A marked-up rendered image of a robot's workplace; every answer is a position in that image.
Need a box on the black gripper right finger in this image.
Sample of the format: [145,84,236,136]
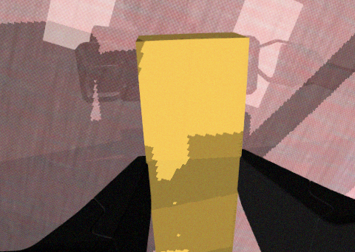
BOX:
[237,149,355,252]

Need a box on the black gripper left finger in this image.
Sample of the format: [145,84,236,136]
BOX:
[5,155,152,252]

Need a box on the yellow bar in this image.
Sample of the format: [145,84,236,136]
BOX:
[136,33,249,252]

